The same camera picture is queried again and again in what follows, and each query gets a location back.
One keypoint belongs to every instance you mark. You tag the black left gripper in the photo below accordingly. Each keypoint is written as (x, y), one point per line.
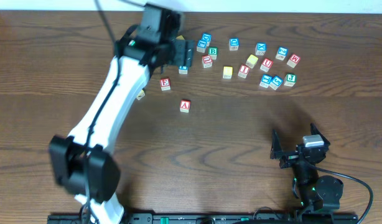
(185, 52)

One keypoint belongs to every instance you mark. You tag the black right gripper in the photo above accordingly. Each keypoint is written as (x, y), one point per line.
(276, 153)

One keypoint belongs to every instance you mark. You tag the red A letter block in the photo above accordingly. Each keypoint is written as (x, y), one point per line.
(185, 106)

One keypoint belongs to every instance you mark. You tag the red I letter block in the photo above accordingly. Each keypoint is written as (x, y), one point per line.
(243, 71)

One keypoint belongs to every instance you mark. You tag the blue 2 number block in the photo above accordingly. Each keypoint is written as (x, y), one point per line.
(281, 53)

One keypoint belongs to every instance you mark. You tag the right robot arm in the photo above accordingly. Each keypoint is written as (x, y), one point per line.
(317, 193)

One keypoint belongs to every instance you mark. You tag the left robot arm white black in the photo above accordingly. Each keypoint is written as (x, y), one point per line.
(82, 162)

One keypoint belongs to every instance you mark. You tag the yellow block top centre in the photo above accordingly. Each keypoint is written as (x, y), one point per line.
(180, 37)

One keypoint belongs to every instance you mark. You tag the blue L block centre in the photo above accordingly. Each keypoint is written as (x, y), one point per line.
(201, 46)

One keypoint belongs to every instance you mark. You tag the blue P letter block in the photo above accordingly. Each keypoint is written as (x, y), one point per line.
(183, 70)

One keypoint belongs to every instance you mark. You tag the red U block centre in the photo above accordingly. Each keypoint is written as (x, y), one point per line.
(207, 61)

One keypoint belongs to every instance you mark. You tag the red u block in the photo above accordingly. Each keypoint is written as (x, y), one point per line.
(266, 65)
(207, 61)

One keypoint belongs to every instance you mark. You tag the blue D block upper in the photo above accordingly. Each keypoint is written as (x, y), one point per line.
(207, 38)

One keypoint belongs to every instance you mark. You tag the blue d block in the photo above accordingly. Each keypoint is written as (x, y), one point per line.
(234, 44)
(207, 38)

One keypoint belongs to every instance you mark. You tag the green B letter block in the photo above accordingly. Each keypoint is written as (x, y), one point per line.
(213, 52)

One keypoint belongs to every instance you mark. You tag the red E letter block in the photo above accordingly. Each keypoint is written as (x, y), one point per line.
(165, 84)

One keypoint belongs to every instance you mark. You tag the yellow S block centre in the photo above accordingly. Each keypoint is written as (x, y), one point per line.
(227, 72)

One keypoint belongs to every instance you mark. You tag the blue D block right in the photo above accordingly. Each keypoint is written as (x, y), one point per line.
(234, 44)

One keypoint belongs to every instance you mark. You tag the yellow K letter block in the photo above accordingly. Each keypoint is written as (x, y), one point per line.
(140, 95)

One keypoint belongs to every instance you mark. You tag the green J block right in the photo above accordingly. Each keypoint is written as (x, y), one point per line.
(290, 80)

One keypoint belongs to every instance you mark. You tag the blue G letter block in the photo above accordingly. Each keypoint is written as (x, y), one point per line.
(276, 82)

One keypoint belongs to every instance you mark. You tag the blue I letter block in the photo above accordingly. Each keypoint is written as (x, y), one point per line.
(265, 81)

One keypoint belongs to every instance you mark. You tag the yellow O letter block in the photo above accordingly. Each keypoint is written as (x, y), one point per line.
(252, 61)

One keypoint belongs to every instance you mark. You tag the blue X letter block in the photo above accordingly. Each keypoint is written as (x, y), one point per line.
(260, 48)

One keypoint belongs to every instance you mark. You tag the red M letter block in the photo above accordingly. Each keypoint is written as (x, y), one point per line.
(293, 60)

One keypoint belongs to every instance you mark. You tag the red U block right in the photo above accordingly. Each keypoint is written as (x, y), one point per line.
(266, 65)

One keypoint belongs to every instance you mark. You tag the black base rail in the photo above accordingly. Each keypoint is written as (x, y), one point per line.
(267, 217)

